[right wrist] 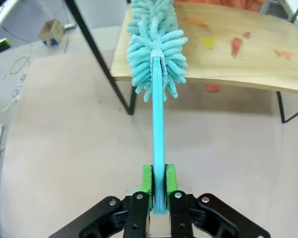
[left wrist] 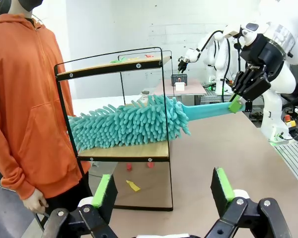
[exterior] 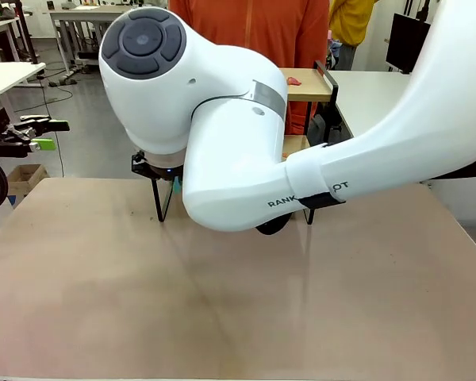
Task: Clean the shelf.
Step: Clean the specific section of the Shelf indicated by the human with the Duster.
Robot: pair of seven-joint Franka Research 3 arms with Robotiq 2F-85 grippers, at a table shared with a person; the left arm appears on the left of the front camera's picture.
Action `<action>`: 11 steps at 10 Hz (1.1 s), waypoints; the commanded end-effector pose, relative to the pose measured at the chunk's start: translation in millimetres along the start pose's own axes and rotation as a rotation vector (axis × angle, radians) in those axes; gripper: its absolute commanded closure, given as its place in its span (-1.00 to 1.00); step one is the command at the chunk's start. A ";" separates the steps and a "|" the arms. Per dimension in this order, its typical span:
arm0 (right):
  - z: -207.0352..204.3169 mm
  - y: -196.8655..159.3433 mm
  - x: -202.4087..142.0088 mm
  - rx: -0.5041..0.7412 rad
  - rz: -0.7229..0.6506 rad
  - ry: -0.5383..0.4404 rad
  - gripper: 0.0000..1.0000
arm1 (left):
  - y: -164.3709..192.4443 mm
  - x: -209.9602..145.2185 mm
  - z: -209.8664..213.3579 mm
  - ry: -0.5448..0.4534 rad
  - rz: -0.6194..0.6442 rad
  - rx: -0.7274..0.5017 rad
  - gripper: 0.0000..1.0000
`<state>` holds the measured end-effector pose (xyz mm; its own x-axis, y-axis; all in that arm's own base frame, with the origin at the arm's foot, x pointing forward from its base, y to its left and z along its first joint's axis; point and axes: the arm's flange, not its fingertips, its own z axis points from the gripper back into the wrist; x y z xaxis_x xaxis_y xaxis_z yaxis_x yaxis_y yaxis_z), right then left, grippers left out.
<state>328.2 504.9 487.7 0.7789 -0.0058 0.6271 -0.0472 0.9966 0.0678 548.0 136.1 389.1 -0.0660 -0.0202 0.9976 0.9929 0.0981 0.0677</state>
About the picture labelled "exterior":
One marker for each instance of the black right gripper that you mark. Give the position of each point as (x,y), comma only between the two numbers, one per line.
(164,174)

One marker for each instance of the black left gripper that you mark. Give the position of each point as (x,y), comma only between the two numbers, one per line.
(2,139)

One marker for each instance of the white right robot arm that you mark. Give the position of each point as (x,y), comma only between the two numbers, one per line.
(230,131)

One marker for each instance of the person's left forearm orange sleeve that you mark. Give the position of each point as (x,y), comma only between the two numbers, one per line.
(299,119)

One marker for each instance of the black metal wooden two-tier shelf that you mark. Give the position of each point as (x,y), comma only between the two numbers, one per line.
(309,93)

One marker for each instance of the cardboard box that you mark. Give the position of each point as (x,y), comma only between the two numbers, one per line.
(25,176)

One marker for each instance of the white table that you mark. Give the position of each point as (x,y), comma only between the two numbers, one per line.
(365,95)
(8,75)

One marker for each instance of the grey metal workbench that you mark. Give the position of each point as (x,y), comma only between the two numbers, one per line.
(75,16)

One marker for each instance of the red paper scrap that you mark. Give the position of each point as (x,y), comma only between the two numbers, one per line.
(294,81)

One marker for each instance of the person in orange hoodie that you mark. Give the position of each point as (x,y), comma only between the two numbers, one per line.
(269,31)

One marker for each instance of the person in yellow jacket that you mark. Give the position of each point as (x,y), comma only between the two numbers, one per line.
(349,24)

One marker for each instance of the black monitor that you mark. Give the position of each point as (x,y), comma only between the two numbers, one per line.
(404,43)

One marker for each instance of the black metal post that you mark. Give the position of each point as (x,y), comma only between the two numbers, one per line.
(27,35)

